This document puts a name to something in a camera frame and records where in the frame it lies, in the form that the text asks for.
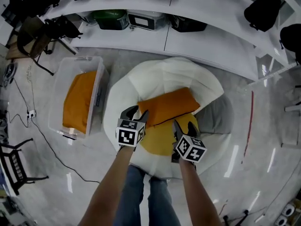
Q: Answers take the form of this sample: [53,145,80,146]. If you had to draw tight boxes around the white shelving rack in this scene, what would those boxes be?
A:
[0,0,301,87]

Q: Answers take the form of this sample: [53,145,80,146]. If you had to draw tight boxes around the large orange pillow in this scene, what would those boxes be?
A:
[62,70,98,135]

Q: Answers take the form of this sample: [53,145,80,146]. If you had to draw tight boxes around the person's left forearm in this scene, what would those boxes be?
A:
[79,146,136,226]

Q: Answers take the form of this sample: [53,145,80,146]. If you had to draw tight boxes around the white windowed equipment case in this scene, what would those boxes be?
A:
[127,10,166,32]

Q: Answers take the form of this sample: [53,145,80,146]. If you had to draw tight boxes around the red floor tape strip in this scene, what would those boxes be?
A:
[240,90,255,159]

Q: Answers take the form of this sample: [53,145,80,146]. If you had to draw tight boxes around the person's blue jeans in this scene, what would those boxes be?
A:
[115,165,182,226]

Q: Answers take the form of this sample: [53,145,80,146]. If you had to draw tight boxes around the black slatted chair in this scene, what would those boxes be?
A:
[0,137,49,196]

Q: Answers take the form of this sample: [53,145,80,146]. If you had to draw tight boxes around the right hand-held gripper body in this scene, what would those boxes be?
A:
[171,135,207,171]

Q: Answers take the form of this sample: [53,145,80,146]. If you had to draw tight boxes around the green-lidded equipment case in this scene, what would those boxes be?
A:
[91,9,130,31]

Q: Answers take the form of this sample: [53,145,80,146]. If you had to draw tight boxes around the large white fried-egg beanbag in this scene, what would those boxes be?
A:
[102,56,235,180]

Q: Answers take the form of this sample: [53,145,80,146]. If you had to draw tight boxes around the low wooden platform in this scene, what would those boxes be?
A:
[5,40,25,61]

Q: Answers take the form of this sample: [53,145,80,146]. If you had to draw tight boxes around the black floor cable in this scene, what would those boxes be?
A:
[4,78,102,185]

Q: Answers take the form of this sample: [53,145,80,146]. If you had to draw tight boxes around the black green-topped equipment case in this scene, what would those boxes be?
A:
[169,15,208,33]

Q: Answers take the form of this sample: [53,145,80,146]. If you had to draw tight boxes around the clear plastic storage bin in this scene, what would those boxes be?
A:
[48,56,111,140]

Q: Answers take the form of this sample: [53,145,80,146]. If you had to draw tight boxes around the person's right forearm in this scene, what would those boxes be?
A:
[179,158,223,226]

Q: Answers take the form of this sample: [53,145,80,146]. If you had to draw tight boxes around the black wheeled chair base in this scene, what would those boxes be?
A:
[222,210,250,226]

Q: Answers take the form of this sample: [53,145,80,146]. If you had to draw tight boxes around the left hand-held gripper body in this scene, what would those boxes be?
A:
[115,118,146,153]

